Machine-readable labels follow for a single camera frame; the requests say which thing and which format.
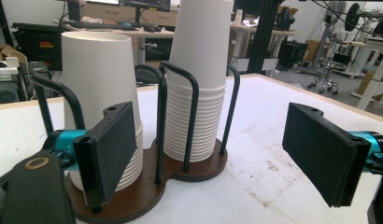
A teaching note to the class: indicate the brown cup holder black rods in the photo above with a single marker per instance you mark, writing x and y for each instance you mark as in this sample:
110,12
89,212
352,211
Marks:
139,196

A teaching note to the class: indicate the cardboard box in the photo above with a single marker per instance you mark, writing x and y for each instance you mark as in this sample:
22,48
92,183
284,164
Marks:
2,53

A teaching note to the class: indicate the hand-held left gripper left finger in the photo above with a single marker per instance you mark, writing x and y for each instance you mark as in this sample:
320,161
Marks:
108,149

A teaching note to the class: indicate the tall stack of white cups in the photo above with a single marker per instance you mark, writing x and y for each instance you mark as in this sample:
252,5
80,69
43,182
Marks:
202,46

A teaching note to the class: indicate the white table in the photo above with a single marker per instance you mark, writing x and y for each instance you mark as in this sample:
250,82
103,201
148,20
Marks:
375,71

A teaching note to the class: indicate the black metal column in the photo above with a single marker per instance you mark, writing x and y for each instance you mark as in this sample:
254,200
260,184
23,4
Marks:
262,34

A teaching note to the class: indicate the white-legged wooden desk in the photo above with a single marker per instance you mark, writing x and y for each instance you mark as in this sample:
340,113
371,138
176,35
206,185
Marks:
242,31

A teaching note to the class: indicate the black round disc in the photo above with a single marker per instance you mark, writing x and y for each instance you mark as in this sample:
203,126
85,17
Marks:
352,17

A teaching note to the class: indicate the black keyboard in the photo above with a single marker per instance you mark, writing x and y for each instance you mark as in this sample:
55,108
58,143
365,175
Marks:
99,25

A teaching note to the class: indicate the rolling stool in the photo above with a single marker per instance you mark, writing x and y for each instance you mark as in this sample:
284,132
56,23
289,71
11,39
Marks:
326,74

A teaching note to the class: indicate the short stack of white cups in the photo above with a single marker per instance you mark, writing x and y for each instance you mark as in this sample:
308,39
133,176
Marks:
96,77

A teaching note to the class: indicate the black box under desk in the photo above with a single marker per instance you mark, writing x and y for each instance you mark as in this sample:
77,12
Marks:
290,54

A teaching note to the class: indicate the wooden desk with drawers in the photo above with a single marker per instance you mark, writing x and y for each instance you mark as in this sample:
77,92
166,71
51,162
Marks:
158,17

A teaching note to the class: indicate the white bottle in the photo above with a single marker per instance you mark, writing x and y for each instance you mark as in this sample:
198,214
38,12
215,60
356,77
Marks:
238,17

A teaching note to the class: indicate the black storage case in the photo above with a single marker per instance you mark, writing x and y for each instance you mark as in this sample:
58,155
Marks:
37,46

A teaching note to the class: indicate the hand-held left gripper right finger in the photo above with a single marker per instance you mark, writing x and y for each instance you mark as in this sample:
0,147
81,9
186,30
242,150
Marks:
320,149

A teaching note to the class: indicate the black office chair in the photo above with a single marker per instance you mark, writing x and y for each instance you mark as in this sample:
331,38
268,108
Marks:
146,76

